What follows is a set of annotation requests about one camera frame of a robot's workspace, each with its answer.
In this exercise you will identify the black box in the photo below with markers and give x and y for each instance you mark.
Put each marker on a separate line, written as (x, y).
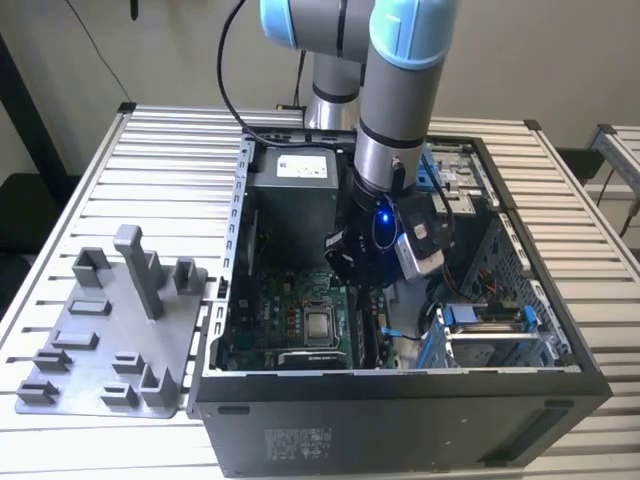
(580, 165)

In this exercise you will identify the blue carrier disk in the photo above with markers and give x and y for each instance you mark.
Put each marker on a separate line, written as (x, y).
(457, 315)

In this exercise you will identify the green motherboard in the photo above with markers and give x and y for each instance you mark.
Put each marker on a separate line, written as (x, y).
(270, 310)

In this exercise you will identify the aluminium side table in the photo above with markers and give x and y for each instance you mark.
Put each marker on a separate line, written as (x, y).
(617, 150)

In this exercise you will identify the black table corner cap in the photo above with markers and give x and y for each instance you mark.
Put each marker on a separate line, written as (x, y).
(533, 125)
(127, 106)

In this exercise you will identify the grey power supply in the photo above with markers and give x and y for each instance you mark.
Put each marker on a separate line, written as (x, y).
(290, 220)

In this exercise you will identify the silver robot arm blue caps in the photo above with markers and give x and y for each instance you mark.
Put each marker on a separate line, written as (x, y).
(400, 100)

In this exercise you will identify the blue RAM stick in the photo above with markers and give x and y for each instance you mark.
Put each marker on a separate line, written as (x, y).
(364, 330)

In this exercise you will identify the blue plastic drive latch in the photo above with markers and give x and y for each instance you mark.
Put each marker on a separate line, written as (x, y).
(425, 177)

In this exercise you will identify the black graphics card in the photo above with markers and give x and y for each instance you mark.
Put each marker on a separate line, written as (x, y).
(310, 359)

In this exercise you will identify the grey metal drive cage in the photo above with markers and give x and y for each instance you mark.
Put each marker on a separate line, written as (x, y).
(460, 160)

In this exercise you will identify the black slanted frame bar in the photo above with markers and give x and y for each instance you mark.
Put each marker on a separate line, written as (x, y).
(30, 110)

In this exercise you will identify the grey plastic parts rack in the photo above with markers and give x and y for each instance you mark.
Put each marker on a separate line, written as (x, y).
(125, 340)

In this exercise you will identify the silver CPU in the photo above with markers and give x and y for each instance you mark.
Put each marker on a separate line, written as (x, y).
(320, 327)

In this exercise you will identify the grey metal disk bay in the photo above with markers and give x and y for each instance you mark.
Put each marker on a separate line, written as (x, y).
(432, 345)

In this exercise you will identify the black PC case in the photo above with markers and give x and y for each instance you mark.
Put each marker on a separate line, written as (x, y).
(350, 425)

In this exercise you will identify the black hanging stick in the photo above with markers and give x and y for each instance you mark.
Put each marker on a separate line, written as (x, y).
(132, 10)

